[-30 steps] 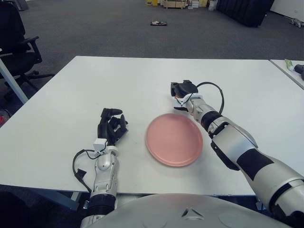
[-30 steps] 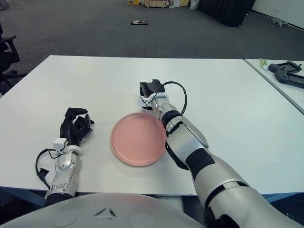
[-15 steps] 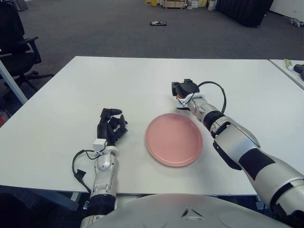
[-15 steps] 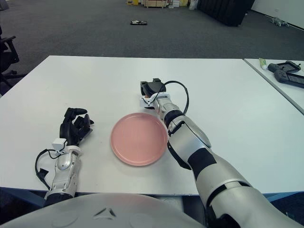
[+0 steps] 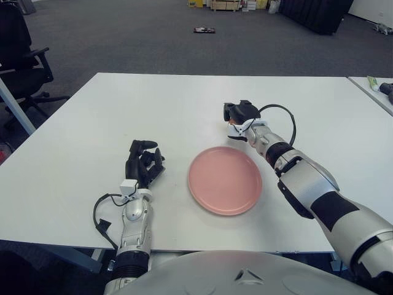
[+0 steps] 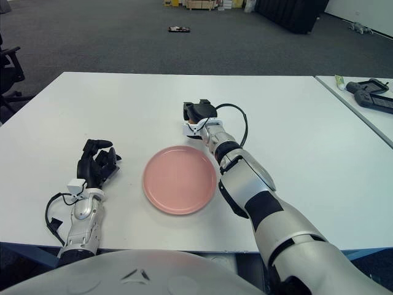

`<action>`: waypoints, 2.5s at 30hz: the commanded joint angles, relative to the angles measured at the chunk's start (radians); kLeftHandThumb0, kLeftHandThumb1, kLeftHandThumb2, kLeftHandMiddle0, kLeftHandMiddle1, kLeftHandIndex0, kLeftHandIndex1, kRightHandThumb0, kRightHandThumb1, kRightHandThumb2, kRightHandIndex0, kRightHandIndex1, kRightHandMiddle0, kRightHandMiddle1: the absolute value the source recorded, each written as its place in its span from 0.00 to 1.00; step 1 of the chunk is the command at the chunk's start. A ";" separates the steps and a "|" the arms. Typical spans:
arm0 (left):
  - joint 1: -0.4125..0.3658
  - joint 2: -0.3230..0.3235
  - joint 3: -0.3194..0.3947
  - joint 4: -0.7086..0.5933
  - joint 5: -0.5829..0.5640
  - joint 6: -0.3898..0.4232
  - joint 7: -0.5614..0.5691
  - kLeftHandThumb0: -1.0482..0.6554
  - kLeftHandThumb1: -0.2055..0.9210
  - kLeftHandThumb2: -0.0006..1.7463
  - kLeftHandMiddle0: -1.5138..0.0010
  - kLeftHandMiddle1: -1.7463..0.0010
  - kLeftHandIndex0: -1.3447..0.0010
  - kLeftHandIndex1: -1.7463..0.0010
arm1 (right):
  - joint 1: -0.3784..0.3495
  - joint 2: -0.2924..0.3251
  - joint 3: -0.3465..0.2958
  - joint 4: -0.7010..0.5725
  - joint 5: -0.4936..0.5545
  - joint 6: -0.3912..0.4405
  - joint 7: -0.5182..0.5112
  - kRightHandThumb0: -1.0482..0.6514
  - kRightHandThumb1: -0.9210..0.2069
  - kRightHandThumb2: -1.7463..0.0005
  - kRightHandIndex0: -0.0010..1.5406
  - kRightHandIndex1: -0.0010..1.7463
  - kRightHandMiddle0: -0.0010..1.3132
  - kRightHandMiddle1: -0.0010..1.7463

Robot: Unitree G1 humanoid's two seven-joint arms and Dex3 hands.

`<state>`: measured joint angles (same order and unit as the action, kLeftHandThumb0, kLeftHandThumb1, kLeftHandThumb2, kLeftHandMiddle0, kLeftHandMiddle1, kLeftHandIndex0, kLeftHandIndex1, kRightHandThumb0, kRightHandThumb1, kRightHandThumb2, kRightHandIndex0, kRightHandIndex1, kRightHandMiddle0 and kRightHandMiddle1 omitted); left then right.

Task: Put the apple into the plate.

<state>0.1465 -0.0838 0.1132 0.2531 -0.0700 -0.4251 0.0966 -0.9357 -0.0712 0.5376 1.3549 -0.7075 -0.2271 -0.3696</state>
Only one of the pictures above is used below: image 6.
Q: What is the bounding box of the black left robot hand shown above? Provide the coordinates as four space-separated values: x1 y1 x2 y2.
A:
76 139 122 189

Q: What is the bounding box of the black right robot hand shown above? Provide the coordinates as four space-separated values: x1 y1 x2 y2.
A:
182 99 219 124

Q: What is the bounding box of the pink round plate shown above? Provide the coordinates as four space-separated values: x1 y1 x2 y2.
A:
142 146 217 215

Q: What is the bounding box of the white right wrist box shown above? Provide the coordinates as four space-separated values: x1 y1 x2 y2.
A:
181 121 205 138

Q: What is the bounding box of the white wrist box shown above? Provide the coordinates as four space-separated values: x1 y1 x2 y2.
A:
181 121 205 138
67 178 86 196

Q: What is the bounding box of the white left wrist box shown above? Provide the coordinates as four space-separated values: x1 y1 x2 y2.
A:
67 178 86 196

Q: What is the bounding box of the wooden crate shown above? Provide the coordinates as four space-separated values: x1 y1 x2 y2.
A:
185 0 220 12

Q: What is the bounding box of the grey white robot torso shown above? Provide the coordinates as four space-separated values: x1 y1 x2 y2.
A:
0 249 268 295

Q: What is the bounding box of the black office chair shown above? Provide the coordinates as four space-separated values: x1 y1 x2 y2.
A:
0 33 33 124

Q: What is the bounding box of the black curtain partition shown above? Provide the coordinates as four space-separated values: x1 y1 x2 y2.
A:
254 0 330 35

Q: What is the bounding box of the black handheld controller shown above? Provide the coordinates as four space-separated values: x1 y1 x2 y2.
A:
346 78 390 95

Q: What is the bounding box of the black controller with screen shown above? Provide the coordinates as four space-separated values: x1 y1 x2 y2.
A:
354 90 393 115

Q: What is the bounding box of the grey robot dog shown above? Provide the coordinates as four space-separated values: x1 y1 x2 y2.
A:
348 22 375 36

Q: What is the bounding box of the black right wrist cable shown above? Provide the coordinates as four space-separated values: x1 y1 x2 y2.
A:
216 103 248 148

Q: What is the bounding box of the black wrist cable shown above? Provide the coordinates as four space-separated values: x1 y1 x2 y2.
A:
216 103 248 148
45 192 80 246

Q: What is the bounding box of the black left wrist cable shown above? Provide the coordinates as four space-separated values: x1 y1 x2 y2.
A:
45 192 80 246

